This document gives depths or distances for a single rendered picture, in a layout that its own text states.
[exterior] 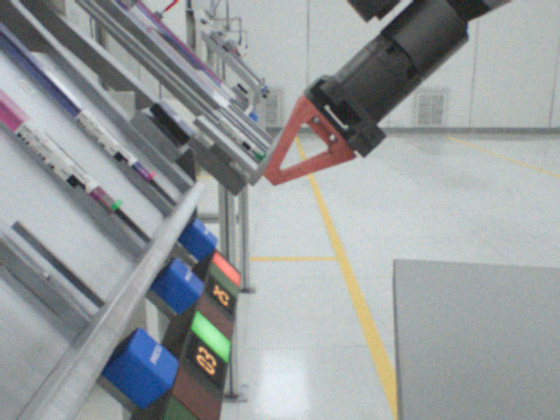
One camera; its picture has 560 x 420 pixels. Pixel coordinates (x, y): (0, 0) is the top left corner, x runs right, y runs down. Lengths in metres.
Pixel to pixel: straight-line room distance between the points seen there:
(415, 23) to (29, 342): 0.36
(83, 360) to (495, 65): 8.44
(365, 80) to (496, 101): 8.17
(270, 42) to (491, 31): 3.14
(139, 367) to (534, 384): 0.32
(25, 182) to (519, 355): 0.42
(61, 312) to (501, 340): 0.40
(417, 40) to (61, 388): 0.36
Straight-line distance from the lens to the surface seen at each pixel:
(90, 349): 0.23
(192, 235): 0.48
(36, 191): 0.35
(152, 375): 0.28
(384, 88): 0.45
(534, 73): 8.82
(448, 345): 0.53
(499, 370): 0.50
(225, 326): 0.43
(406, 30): 0.46
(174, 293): 0.38
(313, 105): 0.45
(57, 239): 0.32
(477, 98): 8.51
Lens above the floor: 0.84
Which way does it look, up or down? 14 degrees down
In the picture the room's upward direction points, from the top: straight up
